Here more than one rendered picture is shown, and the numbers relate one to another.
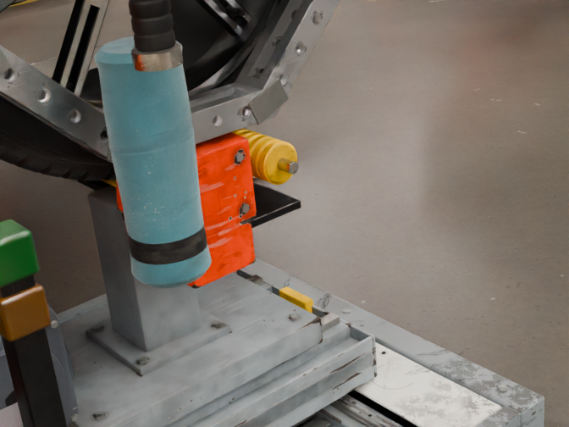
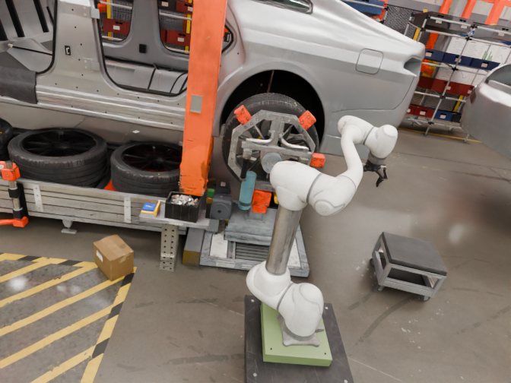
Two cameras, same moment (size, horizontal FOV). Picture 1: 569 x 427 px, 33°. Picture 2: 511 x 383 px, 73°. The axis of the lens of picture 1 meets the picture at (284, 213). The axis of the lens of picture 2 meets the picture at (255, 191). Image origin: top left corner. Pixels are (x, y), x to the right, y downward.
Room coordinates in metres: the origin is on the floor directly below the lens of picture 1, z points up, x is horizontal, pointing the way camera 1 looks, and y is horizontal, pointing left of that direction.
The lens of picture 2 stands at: (-0.72, -0.93, 1.74)
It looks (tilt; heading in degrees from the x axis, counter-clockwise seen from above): 29 degrees down; 31
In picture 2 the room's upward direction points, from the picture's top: 11 degrees clockwise
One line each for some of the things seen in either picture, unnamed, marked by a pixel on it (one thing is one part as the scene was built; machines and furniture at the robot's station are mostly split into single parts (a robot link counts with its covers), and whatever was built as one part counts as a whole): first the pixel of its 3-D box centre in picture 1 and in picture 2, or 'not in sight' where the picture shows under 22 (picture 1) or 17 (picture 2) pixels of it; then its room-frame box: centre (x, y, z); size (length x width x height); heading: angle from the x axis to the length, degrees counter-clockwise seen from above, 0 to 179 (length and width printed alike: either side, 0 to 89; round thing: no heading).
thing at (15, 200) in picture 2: not in sight; (15, 194); (0.06, 1.37, 0.30); 0.09 x 0.05 x 0.50; 127
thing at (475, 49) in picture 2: not in sight; (468, 80); (7.54, -0.35, 0.98); 1.50 x 0.50 x 1.95; 128
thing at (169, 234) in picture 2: not in sight; (169, 242); (0.56, 0.41, 0.21); 0.10 x 0.10 x 0.42; 37
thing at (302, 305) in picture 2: not in sight; (303, 305); (0.45, -0.61, 0.52); 0.18 x 0.16 x 0.22; 91
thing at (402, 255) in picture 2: not in sight; (404, 267); (1.69, -0.91, 0.17); 0.43 x 0.36 x 0.34; 118
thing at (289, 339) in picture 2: not in sight; (303, 327); (0.47, -0.64, 0.38); 0.22 x 0.18 x 0.06; 133
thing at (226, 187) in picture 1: (184, 200); (260, 197); (1.15, 0.13, 0.48); 0.16 x 0.12 x 0.17; 37
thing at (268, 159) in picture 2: not in sight; (271, 157); (1.06, 0.06, 0.85); 0.21 x 0.14 x 0.14; 37
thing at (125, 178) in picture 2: not in sight; (155, 169); (0.93, 1.01, 0.39); 0.66 x 0.66 x 0.24
